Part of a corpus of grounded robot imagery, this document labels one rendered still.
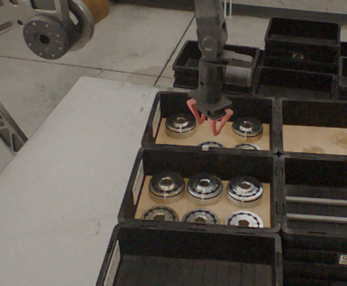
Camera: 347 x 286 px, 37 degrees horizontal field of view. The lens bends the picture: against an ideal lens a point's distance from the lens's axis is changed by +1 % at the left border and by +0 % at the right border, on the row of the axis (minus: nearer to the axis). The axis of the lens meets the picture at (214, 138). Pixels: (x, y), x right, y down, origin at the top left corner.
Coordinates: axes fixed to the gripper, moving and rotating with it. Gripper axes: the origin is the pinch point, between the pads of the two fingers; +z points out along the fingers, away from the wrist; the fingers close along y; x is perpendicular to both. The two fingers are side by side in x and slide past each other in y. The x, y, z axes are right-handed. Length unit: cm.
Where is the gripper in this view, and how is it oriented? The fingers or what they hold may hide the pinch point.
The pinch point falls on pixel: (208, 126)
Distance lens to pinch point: 134.6
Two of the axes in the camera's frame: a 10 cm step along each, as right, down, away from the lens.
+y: -6.3, -5.0, 6.0
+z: -0.4, 7.9, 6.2
